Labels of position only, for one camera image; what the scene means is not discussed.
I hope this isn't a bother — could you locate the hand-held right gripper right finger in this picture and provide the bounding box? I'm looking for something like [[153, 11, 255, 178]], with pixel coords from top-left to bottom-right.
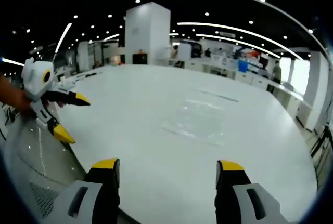
[[214, 159, 289, 224]]

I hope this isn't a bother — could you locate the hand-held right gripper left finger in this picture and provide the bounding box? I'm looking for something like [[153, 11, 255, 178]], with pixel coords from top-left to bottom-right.
[[41, 157, 121, 224]]

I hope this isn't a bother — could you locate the clear resealable plastic bag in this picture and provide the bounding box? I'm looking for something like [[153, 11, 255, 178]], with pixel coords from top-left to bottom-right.
[[160, 98, 227, 147]]

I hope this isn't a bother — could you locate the person's left hand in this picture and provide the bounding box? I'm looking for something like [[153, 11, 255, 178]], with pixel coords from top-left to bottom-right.
[[14, 88, 39, 120]]

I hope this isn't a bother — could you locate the white mesh office chair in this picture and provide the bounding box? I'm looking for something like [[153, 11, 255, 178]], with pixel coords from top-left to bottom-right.
[[0, 116, 88, 221]]

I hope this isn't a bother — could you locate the black box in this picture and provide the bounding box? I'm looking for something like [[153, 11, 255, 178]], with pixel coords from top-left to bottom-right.
[[132, 52, 148, 65]]

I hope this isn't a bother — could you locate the white square pillar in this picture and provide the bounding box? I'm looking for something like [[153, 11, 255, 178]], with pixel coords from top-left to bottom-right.
[[124, 2, 172, 66]]

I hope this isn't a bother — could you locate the blue box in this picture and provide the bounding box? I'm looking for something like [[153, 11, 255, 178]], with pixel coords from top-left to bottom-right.
[[236, 59, 250, 73]]

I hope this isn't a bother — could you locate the black chair frame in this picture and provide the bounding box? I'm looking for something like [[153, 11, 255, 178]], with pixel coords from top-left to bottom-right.
[[310, 122, 333, 182]]

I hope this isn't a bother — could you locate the red blue wall banner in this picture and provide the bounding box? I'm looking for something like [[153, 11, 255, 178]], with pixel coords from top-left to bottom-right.
[[235, 47, 262, 61]]

